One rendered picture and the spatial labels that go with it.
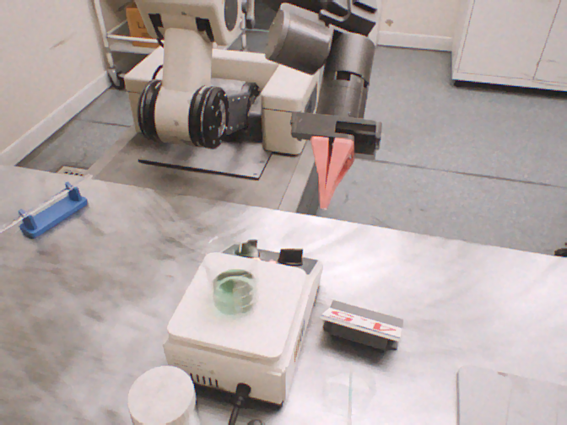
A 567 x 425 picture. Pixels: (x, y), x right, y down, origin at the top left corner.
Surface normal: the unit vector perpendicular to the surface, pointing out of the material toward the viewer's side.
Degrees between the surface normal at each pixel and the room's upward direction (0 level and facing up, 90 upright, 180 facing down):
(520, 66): 90
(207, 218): 0
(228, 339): 0
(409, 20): 90
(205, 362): 90
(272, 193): 0
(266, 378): 90
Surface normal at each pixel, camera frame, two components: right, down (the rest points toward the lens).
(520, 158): 0.00, -0.77
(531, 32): -0.26, 0.62
